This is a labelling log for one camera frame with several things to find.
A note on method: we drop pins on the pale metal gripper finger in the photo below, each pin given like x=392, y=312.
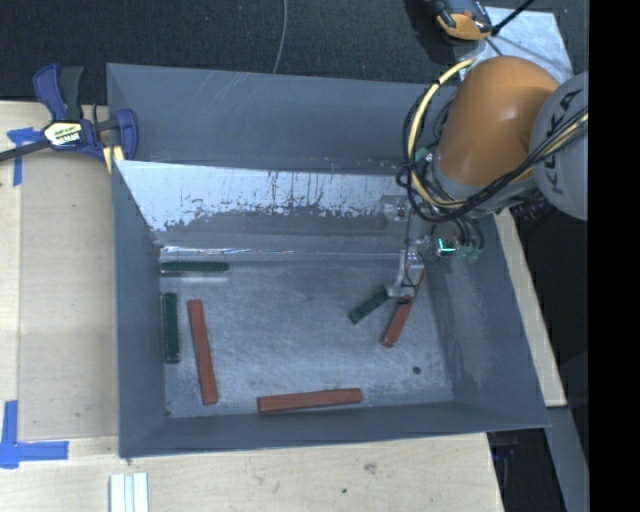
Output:
x=414, y=286
x=401, y=277

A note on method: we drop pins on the red-brown flat block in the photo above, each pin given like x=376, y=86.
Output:
x=202, y=350
x=310, y=400
x=395, y=325

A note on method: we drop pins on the dark green flat block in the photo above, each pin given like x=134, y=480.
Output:
x=195, y=267
x=367, y=306
x=170, y=327

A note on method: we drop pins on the grey metal bin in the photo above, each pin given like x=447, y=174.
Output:
x=300, y=340

